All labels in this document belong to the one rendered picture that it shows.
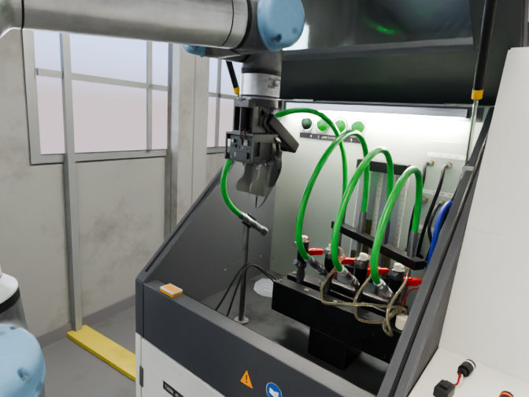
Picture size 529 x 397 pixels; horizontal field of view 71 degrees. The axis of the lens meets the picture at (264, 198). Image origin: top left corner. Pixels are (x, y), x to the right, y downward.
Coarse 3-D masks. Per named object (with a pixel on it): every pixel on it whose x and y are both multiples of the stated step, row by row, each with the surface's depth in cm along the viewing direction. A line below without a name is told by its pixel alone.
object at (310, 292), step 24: (288, 288) 93; (312, 288) 96; (288, 312) 94; (312, 312) 89; (336, 312) 85; (360, 312) 83; (384, 312) 84; (312, 336) 90; (336, 336) 85; (360, 336) 82; (384, 336) 78; (336, 360) 86; (384, 360) 79
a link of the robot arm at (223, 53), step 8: (184, 48) 59; (192, 48) 58; (200, 48) 58; (208, 48) 59; (216, 48) 58; (224, 48) 56; (200, 56) 61; (208, 56) 61; (216, 56) 61; (224, 56) 60; (232, 56) 59; (240, 56) 63; (248, 56) 64
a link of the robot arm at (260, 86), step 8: (240, 80) 69; (248, 80) 66; (256, 80) 66; (264, 80) 66; (272, 80) 67; (240, 88) 68; (248, 88) 67; (256, 88) 66; (264, 88) 66; (272, 88) 67; (248, 96) 68; (256, 96) 67; (264, 96) 67; (272, 96) 67
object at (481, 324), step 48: (528, 48) 69; (528, 96) 68; (528, 144) 67; (480, 192) 71; (528, 192) 66; (480, 240) 70; (528, 240) 65; (480, 288) 69; (528, 288) 65; (480, 336) 68; (528, 336) 64
